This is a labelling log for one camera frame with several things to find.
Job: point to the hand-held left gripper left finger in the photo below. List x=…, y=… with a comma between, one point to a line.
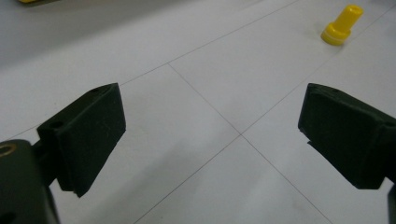
x=87, y=137

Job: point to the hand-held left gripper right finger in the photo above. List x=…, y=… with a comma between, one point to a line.
x=348, y=137

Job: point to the yellow plastic stamp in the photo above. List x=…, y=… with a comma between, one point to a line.
x=341, y=26

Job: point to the yellow object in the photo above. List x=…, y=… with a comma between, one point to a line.
x=26, y=1

